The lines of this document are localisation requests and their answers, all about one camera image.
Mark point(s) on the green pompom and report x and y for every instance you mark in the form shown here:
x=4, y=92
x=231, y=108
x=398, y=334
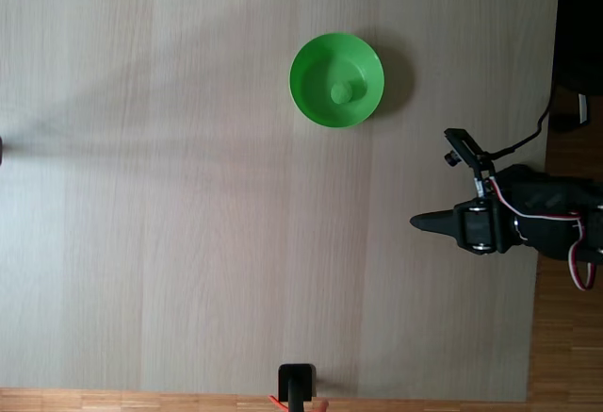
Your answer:
x=341, y=93

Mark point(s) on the small white strip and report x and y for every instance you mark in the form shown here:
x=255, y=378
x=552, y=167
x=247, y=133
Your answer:
x=584, y=109

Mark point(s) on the green plastic bowl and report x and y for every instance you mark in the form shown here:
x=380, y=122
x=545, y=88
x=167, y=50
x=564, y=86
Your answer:
x=320, y=68

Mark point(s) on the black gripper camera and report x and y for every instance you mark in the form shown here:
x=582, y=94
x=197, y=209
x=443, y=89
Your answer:
x=464, y=145

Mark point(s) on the black clamp stand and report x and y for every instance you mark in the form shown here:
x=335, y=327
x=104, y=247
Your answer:
x=296, y=379

